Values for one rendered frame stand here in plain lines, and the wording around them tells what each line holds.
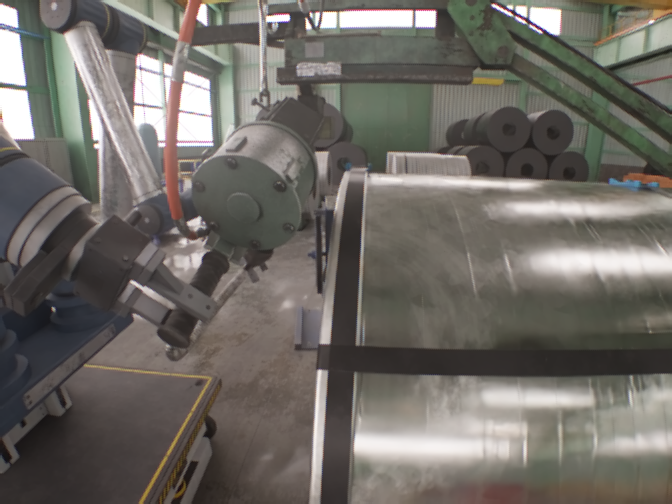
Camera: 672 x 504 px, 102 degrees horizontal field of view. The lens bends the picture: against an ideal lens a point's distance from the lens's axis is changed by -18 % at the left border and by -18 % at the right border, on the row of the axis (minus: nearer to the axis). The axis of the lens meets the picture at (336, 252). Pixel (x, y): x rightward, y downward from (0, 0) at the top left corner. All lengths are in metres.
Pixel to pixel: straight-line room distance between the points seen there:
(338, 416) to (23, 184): 0.42
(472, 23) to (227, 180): 1.19
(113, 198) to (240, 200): 1.16
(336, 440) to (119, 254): 0.31
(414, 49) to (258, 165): 1.09
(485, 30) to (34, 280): 1.41
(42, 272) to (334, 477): 0.38
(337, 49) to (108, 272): 1.19
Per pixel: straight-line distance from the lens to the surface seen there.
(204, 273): 0.46
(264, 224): 0.43
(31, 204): 0.41
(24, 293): 0.40
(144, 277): 0.39
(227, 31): 1.56
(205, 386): 1.73
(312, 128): 0.54
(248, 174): 0.40
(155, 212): 1.14
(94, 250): 0.38
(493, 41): 1.43
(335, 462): 0.42
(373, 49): 1.39
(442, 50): 1.41
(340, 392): 0.41
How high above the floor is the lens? 1.42
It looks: 18 degrees down
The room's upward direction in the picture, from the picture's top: straight up
